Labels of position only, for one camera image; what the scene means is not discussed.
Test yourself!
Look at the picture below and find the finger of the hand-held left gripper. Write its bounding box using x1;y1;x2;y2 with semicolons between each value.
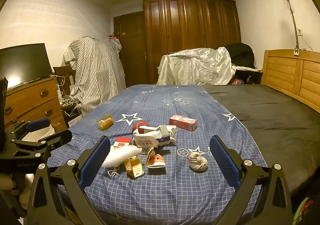
15;118;52;138
10;130;73;152

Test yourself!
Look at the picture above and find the white cloth bundle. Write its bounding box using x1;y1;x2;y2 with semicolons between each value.
101;145;143;168

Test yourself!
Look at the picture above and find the green plastic ring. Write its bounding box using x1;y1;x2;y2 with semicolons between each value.
293;197;316;225

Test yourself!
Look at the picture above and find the wooden bed headboard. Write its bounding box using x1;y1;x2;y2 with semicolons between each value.
261;50;320;114

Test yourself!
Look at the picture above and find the white plastic bag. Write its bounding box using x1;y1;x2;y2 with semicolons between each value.
132;125;178;150

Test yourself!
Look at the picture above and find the wall cable conduit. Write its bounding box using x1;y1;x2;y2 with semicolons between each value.
236;0;300;55

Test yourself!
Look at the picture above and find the black bag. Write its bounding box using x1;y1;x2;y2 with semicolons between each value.
225;43;257;69

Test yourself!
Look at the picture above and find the yellow snack packet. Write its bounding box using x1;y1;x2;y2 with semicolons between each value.
97;114;115;131

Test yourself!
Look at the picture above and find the tangle of white cables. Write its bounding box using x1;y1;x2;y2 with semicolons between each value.
56;75;83;115

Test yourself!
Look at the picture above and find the wooden dresser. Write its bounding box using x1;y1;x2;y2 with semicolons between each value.
4;76;68;138

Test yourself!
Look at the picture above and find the striped cloth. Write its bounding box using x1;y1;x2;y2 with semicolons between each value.
62;36;126;115

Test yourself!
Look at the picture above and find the black television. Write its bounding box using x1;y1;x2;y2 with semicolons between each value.
0;43;53;90

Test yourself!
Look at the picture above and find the blue star bed sheet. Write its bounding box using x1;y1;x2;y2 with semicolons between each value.
47;84;268;225

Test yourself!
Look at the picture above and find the dark wooden chair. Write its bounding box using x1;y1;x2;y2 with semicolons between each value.
53;65;75;90

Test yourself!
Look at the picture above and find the black blanket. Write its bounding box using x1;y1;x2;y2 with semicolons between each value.
204;84;320;198

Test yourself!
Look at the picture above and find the yellow transparent bottle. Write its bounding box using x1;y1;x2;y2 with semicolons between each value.
124;154;145;180

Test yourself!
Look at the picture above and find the brown wooden wardrobe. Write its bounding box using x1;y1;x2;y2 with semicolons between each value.
142;0;242;85

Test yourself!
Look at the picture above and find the red white carton box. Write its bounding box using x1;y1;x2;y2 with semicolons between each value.
169;115;198;131

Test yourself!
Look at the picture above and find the beige sponge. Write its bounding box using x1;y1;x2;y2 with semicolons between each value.
188;151;209;172

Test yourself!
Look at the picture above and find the person's left hand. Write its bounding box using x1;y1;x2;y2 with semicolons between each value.
0;173;33;205

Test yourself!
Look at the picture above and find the white cable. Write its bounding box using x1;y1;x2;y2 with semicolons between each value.
107;165;120;178

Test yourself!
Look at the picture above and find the dark wooden table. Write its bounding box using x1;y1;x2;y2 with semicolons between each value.
234;67;263;86

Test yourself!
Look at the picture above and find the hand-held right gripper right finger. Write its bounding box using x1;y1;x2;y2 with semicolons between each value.
209;135;293;225

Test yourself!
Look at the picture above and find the red cigarette box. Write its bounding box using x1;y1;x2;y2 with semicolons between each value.
113;137;132;149

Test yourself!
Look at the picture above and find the white cardboard box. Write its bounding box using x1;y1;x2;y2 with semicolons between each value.
67;115;82;128

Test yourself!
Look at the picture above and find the orange white crumpled packet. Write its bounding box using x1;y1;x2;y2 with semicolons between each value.
146;147;166;168

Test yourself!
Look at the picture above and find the brown wooden door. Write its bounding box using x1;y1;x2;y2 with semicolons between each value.
113;11;148;85

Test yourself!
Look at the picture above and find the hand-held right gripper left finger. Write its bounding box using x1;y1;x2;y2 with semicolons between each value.
27;135;112;225

